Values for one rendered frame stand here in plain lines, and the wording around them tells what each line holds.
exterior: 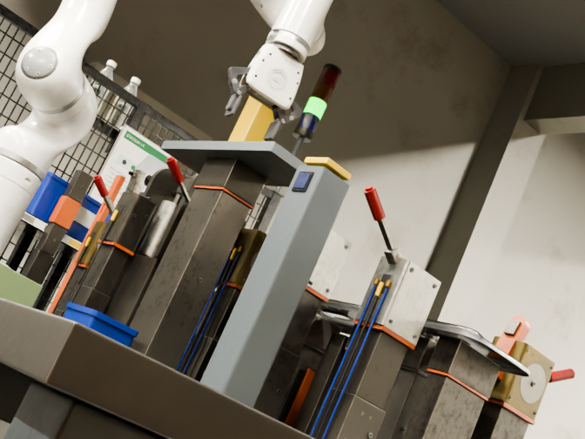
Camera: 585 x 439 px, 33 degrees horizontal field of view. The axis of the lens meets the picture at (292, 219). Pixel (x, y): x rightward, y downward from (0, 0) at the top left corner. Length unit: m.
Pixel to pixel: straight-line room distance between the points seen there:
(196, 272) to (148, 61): 3.91
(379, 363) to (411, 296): 0.12
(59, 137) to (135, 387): 1.37
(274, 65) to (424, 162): 4.91
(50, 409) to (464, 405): 1.12
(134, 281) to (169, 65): 3.66
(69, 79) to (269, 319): 0.63
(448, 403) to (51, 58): 0.94
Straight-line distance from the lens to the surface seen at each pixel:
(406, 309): 1.59
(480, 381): 1.71
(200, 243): 1.74
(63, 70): 1.87
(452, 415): 1.67
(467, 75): 7.05
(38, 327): 0.62
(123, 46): 5.54
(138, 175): 2.50
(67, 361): 0.58
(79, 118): 1.96
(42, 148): 1.88
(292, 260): 1.55
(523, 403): 1.85
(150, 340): 1.72
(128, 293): 2.07
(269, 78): 1.85
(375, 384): 1.58
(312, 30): 1.91
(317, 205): 1.57
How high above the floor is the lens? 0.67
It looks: 14 degrees up
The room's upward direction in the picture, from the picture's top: 24 degrees clockwise
